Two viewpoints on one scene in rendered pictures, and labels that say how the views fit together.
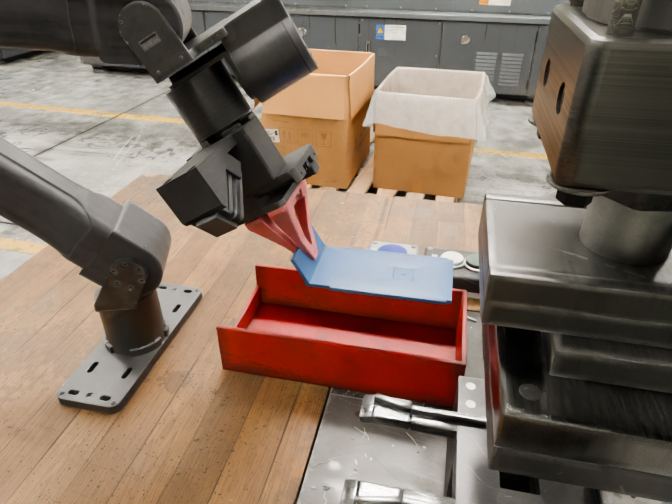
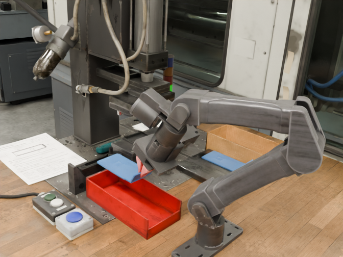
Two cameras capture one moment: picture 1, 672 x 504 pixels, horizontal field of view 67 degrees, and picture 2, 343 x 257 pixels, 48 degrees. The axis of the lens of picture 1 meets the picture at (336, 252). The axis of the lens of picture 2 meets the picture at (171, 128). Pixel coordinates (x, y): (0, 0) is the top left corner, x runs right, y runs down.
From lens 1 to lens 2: 127 cm
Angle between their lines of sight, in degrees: 117
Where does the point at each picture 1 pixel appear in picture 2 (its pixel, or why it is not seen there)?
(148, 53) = not seen: hidden behind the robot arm
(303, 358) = (156, 193)
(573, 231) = (149, 82)
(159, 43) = not seen: hidden behind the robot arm
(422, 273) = (113, 161)
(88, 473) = (232, 208)
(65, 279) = not seen: outside the picture
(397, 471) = (150, 178)
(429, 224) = (7, 247)
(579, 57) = (166, 53)
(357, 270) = (130, 169)
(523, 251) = (161, 82)
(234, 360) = (176, 211)
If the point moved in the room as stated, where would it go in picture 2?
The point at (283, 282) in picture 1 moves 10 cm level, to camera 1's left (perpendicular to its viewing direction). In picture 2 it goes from (139, 219) to (174, 234)
